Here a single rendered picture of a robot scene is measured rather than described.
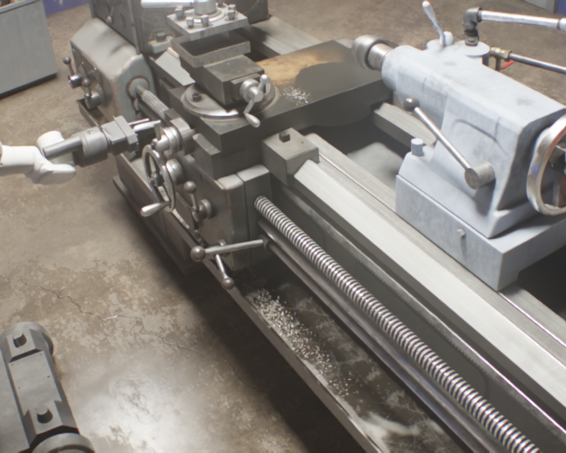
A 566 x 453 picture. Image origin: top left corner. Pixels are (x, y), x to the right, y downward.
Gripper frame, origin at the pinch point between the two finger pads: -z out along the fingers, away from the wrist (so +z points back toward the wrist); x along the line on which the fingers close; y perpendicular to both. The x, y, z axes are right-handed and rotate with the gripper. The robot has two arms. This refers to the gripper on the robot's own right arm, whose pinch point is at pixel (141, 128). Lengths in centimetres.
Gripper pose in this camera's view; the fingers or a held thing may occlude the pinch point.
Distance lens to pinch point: 190.6
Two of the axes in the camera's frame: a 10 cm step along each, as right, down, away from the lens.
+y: 0.0, -7.2, -6.9
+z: -8.6, 3.5, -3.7
